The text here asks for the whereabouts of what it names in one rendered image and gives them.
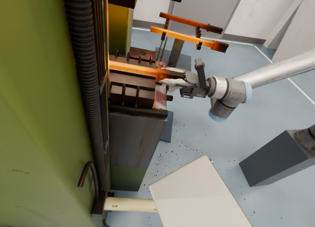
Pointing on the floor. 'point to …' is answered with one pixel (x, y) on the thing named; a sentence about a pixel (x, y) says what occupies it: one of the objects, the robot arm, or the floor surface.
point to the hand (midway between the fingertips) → (163, 74)
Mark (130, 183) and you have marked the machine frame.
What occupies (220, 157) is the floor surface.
